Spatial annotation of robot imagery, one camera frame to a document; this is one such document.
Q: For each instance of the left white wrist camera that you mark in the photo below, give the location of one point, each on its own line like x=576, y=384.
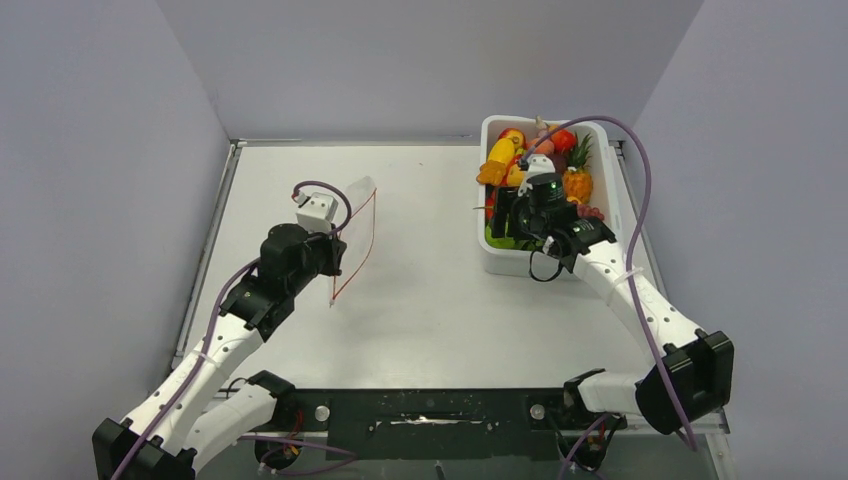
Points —
x=315, y=212

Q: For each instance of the aluminium frame rail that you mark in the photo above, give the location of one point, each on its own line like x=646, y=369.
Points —
x=339, y=411

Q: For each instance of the clear zip top bag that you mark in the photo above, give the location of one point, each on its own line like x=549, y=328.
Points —
x=358, y=234

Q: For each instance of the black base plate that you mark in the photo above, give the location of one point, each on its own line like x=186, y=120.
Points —
x=429, y=443

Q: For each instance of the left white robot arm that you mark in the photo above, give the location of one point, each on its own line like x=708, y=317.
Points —
x=173, y=434

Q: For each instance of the purple toy grapes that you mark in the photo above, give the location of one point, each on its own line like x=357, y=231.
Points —
x=586, y=211

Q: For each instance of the white plastic food bin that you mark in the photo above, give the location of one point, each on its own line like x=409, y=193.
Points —
x=601, y=164

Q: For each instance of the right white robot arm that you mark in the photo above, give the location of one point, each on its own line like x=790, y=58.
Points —
x=692, y=369

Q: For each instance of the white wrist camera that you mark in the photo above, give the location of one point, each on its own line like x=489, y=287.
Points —
x=534, y=166
x=315, y=212

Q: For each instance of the toy pineapple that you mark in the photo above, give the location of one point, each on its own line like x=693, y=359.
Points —
x=578, y=181

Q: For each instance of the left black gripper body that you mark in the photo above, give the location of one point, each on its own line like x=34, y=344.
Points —
x=321, y=257

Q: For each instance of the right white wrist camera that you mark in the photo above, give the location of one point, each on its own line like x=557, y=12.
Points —
x=534, y=166

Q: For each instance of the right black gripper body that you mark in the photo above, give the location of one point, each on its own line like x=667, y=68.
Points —
x=523, y=221

